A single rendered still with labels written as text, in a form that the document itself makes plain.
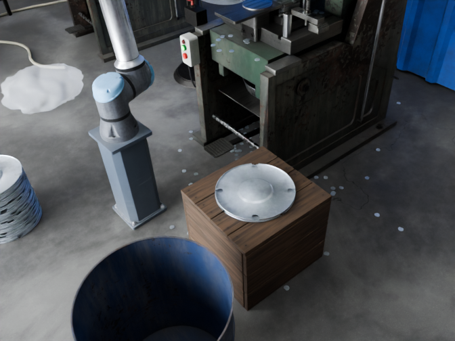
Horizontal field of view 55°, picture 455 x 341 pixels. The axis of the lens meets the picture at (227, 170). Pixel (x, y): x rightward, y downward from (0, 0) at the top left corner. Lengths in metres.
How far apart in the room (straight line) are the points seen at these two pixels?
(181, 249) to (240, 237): 0.22
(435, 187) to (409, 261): 0.48
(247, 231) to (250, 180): 0.23
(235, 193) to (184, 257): 0.34
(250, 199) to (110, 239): 0.73
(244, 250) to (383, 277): 0.65
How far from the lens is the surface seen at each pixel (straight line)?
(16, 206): 2.08
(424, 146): 2.52
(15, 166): 2.12
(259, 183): 1.62
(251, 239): 1.46
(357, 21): 2.04
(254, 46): 1.90
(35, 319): 1.88
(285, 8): 1.94
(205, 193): 1.62
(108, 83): 1.68
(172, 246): 1.35
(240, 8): 1.90
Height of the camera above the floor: 1.48
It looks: 42 degrees down
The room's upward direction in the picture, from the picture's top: 4 degrees counter-clockwise
